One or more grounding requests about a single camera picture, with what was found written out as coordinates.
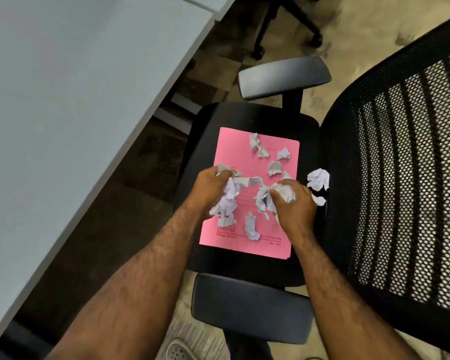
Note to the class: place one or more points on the person's right hand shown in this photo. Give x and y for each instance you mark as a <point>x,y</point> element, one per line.
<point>298,211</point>

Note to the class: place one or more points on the person's left hand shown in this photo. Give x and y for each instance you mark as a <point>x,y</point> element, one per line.
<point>206,189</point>

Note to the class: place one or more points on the person's left fingers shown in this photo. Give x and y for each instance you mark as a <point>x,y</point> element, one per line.
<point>220,175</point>

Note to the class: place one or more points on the person's right fingers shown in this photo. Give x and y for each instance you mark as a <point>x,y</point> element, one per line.
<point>287,188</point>

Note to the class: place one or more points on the small white paper wad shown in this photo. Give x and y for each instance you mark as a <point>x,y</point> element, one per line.
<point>275,193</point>

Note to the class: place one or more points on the large white paper wad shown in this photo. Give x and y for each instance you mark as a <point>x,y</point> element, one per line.
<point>230,196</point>

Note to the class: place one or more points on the person's right forearm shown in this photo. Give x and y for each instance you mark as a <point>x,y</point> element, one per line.
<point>341,303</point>

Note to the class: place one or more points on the person's left forearm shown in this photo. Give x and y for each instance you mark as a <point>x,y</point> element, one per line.
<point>135,281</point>

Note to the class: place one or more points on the pink file folder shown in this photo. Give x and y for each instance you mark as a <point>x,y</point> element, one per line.
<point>243,161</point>

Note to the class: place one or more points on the scattered white paper scraps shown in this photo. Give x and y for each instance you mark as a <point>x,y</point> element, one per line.
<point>317,179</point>

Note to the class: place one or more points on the black office chair seat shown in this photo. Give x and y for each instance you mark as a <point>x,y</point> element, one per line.
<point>247,116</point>

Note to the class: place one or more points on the black chair armrest pad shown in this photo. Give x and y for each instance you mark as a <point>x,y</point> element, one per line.
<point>283,76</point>
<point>251,307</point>

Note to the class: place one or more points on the black mesh chair backrest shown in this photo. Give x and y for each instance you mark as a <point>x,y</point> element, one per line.
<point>401,176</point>

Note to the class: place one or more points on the black wheeled chair base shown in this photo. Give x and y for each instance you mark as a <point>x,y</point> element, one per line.
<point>288,11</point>

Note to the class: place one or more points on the white perforated shoe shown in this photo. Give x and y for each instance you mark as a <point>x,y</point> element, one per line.
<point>180,351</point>

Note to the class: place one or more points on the grey desk frame bar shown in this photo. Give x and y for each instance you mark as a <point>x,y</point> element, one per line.
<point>174,114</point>

